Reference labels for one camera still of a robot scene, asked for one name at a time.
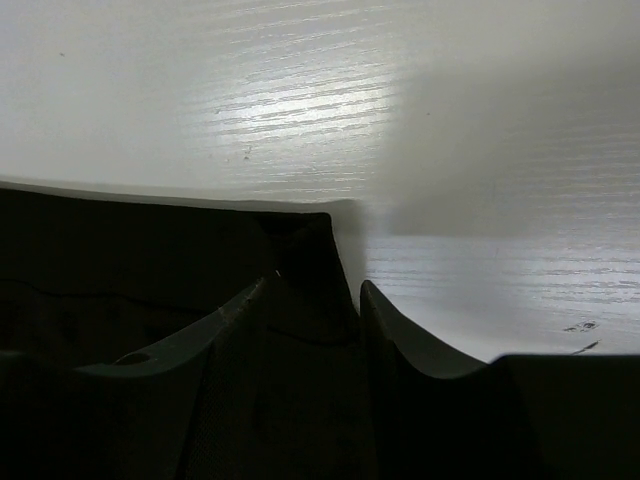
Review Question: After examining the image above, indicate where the black fabric skirt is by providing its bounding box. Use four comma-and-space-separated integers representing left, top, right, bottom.
1, 188, 378, 479

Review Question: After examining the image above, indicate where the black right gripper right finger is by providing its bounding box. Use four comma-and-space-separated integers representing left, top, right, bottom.
360, 281, 639, 479

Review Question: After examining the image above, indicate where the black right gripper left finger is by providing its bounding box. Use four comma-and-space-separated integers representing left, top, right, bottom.
1, 281, 265, 479

